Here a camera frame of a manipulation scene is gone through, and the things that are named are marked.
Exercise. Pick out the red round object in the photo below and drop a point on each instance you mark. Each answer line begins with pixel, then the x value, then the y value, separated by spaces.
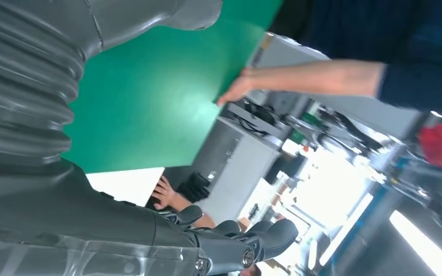
pixel 440 144

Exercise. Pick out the black bulky object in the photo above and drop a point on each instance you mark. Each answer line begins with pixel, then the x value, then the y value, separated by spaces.
pixel 194 187

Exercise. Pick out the green table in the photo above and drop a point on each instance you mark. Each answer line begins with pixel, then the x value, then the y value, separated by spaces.
pixel 160 95

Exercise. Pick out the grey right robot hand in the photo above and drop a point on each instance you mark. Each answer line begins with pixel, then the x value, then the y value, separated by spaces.
pixel 72 228

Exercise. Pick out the white machine base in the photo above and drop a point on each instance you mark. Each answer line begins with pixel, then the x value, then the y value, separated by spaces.
pixel 358 114

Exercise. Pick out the ceiling light strip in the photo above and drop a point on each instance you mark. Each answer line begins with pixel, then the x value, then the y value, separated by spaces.
pixel 423 243
pixel 345 230

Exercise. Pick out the white office desk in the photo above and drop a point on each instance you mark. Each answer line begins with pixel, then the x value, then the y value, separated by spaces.
pixel 244 167

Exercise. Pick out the person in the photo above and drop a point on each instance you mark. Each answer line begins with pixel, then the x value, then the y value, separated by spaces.
pixel 179 202
pixel 415 38

